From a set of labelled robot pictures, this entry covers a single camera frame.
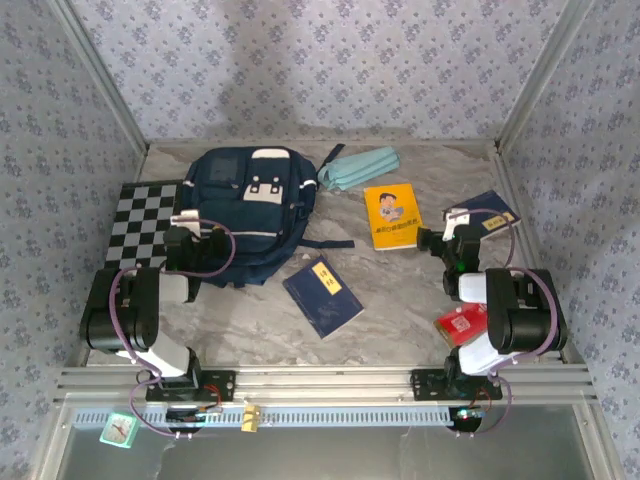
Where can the aluminium frame post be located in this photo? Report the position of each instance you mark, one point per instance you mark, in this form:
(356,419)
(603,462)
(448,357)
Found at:
(102,75)
(544,75)

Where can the red box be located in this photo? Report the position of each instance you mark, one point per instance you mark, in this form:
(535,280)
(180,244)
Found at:
(457,325)

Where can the navy book large yellow label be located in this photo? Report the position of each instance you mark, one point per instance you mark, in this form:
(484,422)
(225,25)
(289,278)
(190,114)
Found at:
(325,305)

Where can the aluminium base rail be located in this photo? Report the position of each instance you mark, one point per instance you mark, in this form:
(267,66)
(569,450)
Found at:
(325,385)

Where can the small circuit board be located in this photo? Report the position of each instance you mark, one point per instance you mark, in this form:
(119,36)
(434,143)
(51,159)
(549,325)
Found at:
(467,415)
(192,416)

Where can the navy book small yellow label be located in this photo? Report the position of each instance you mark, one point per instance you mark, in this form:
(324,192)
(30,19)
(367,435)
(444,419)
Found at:
(495,205)

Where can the small green clock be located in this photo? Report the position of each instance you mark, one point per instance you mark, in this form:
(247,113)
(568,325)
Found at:
(119,430)

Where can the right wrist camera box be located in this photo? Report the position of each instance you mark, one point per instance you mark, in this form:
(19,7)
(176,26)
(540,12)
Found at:
(452,220)

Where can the navy blue backpack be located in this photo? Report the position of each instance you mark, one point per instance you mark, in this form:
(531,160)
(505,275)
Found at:
(265,250)

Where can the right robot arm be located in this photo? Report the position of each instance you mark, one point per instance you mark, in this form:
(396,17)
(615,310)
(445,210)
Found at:
(525,315)

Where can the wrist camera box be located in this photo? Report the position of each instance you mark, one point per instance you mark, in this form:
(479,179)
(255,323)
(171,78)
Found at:
(185,217)
(452,220)

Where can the grey metal panel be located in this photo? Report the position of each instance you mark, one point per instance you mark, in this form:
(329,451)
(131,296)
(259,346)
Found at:
(325,455)

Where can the aluminium side rail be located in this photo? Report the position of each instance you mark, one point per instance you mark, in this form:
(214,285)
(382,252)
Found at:
(506,175)

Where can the black grey chessboard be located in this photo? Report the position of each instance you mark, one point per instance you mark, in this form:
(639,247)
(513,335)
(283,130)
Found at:
(140,225)

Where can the light blue pencil case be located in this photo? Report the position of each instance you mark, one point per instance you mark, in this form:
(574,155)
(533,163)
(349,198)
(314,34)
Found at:
(360,167)

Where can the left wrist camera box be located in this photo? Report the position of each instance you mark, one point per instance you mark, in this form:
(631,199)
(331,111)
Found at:
(185,217)

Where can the yellow cartoon cover book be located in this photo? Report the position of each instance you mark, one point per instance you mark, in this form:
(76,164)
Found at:
(395,220)

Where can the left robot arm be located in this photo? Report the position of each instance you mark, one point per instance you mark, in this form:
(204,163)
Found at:
(120,310)

